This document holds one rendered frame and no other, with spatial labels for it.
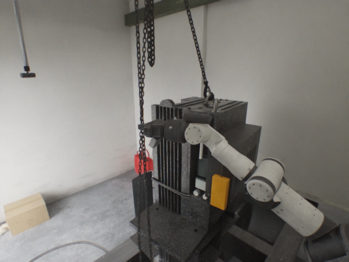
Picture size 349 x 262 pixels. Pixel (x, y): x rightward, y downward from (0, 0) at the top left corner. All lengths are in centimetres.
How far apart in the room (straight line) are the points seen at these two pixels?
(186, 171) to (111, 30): 261
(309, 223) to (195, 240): 70
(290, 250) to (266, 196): 108
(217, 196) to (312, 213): 42
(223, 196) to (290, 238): 91
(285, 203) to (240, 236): 101
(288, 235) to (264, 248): 26
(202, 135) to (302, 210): 36
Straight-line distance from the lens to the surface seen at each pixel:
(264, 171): 61
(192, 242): 120
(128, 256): 147
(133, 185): 146
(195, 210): 122
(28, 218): 296
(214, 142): 69
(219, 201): 95
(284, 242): 169
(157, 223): 130
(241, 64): 212
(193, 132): 61
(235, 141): 93
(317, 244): 75
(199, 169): 111
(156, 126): 70
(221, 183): 89
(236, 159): 62
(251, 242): 160
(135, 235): 156
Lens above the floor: 180
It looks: 18 degrees down
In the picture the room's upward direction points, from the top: straight up
